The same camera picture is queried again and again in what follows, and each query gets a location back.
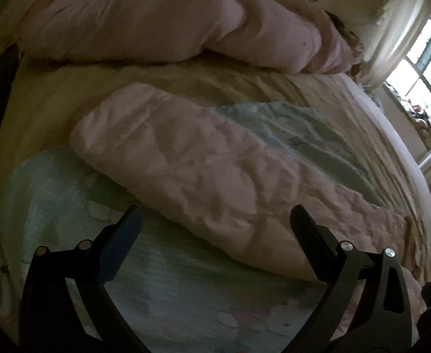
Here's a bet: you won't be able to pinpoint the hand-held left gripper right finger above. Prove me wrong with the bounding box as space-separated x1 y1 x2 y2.
285 205 420 353

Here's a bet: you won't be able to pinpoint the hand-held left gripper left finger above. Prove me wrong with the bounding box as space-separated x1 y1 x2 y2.
19 206 143 353

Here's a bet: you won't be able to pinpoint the pink and green quilt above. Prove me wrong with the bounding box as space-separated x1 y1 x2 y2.
2 83 431 353

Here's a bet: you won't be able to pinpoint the bed with yellow sheet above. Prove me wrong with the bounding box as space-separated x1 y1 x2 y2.
0 51 431 353

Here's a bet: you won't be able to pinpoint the windowsill plants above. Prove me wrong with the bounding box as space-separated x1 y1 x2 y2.
407 99 431 138

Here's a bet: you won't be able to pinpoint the window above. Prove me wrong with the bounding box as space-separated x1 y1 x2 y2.
385 5 431 136

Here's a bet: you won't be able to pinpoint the rolled pink comforter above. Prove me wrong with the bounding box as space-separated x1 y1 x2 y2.
17 0 365 76

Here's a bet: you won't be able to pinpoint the cream curtain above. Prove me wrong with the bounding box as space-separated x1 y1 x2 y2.
359 0 431 89

